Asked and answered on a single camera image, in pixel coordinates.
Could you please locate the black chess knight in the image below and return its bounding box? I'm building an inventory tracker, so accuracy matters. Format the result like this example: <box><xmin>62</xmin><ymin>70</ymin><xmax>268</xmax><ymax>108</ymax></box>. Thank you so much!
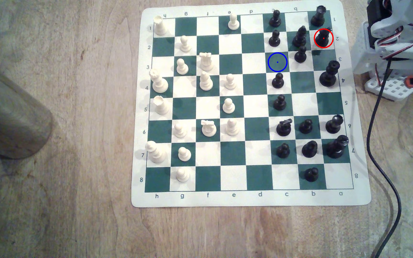
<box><xmin>276</xmin><ymin>118</ymin><xmax>293</xmax><ymax>137</ymax></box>
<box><xmin>315</xmin><ymin>28</ymin><xmax>333</xmax><ymax>48</ymax></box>

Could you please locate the white chess knight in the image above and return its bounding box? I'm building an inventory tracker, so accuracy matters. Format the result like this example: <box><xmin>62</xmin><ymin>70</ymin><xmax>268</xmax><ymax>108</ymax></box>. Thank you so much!
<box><xmin>201</xmin><ymin>120</ymin><xmax>217</xmax><ymax>138</ymax></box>
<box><xmin>199</xmin><ymin>52</ymin><xmax>215</xmax><ymax>71</ymax></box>

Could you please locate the white chess bishop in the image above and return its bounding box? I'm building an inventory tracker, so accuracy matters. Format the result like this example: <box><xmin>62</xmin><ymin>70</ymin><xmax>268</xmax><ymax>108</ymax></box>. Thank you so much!
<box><xmin>199</xmin><ymin>71</ymin><xmax>214</xmax><ymax>91</ymax></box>

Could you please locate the white chess rook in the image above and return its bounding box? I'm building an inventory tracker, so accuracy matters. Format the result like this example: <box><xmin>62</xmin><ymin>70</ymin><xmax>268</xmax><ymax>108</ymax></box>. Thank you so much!
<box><xmin>154</xmin><ymin>15</ymin><xmax>168</xmax><ymax>36</ymax></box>
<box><xmin>154</xmin><ymin>96</ymin><xmax>170</xmax><ymax>115</ymax></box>

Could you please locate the white chess king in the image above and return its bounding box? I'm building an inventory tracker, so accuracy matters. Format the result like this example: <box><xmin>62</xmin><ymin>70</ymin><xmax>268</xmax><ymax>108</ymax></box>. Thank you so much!
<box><xmin>146</xmin><ymin>141</ymin><xmax>167</xmax><ymax>164</ymax></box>

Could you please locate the white chess queen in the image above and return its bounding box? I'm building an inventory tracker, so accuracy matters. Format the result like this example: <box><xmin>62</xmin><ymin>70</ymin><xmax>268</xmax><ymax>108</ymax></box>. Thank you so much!
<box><xmin>149</xmin><ymin>69</ymin><xmax>169</xmax><ymax>94</ymax></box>

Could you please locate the green and white chess mat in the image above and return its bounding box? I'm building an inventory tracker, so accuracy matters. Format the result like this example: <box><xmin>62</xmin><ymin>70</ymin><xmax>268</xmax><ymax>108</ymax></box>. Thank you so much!
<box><xmin>131</xmin><ymin>0</ymin><xmax>372</xmax><ymax>208</ymax></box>

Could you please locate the black chess bishop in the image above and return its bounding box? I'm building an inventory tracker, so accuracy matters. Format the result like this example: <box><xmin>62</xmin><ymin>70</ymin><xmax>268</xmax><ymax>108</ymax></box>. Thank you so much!
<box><xmin>292</xmin><ymin>25</ymin><xmax>307</xmax><ymax>48</ymax></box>

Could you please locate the black chess king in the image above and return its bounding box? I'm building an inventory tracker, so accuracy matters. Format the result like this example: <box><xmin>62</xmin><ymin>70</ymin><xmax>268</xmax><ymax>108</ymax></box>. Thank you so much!
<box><xmin>326</xmin><ymin>135</ymin><xmax>349</xmax><ymax>159</ymax></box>

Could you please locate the black chess queen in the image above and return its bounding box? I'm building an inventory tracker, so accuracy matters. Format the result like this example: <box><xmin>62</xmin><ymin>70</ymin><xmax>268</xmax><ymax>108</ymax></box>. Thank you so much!
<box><xmin>319</xmin><ymin>60</ymin><xmax>340</xmax><ymax>87</ymax></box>

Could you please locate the metallic cylinder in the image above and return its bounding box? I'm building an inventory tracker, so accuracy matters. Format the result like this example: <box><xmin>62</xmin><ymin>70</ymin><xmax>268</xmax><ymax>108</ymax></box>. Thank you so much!
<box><xmin>0</xmin><ymin>54</ymin><xmax>54</xmax><ymax>160</ymax></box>

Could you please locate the black cable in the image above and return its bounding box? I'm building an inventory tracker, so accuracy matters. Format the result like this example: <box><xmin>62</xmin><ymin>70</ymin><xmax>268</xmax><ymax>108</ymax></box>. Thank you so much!
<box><xmin>366</xmin><ymin>59</ymin><xmax>403</xmax><ymax>258</ymax></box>

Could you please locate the white grid base plate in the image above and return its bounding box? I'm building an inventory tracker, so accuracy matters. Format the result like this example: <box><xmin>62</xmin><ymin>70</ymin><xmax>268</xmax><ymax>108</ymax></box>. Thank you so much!
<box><xmin>364</xmin><ymin>68</ymin><xmax>413</xmax><ymax>102</ymax></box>

